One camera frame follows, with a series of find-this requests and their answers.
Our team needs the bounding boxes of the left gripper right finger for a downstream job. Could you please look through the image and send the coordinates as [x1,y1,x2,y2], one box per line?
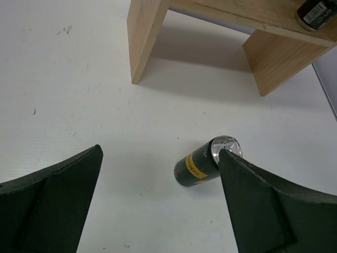
[219,150,336,252]

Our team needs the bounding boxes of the black can yellow label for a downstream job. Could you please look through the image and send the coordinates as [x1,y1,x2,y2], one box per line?
[174,135,243,187]

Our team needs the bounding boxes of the wooden two-tier shelf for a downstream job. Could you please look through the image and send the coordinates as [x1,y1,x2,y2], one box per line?
[127,1,336,96]

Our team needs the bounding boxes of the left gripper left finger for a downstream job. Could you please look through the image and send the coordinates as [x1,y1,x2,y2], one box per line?
[1,145,103,252]

